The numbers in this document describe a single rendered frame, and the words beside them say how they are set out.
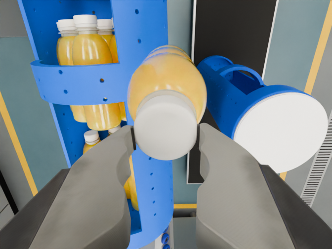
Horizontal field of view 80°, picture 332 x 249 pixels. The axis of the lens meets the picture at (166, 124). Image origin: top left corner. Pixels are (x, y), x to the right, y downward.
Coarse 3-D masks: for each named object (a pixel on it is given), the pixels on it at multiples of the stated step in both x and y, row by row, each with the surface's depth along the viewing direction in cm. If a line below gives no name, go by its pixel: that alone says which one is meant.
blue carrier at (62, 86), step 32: (32, 0) 41; (64, 0) 48; (96, 0) 51; (128, 0) 30; (160, 0) 35; (32, 32) 41; (128, 32) 32; (160, 32) 37; (32, 64) 36; (96, 64) 33; (128, 64) 33; (64, 96) 34; (96, 96) 34; (64, 128) 52; (160, 160) 46; (160, 192) 49; (160, 224) 53
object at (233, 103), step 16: (208, 64) 136; (224, 64) 136; (208, 80) 100; (224, 80) 83; (240, 80) 126; (256, 80) 98; (208, 96) 93; (224, 96) 74; (240, 96) 65; (256, 96) 58; (224, 112) 70; (240, 112) 59; (224, 128) 69
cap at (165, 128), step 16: (160, 96) 12; (144, 112) 11; (160, 112) 11; (176, 112) 11; (192, 112) 12; (144, 128) 12; (160, 128) 12; (176, 128) 12; (192, 128) 12; (144, 144) 12; (160, 144) 12; (176, 144) 12; (192, 144) 12
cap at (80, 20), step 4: (76, 16) 34; (80, 16) 33; (84, 16) 33; (88, 16) 34; (92, 16) 34; (76, 20) 34; (80, 20) 34; (84, 20) 34; (88, 20) 34; (92, 20) 34; (96, 20) 35; (76, 24) 34; (80, 24) 34; (84, 24) 34; (88, 24) 34; (92, 24) 35; (96, 24) 35
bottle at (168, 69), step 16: (160, 48) 24; (176, 48) 24; (144, 64) 16; (160, 64) 15; (176, 64) 15; (192, 64) 17; (144, 80) 14; (160, 80) 14; (176, 80) 14; (192, 80) 15; (128, 96) 16; (144, 96) 14; (176, 96) 13; (192, 96) 14
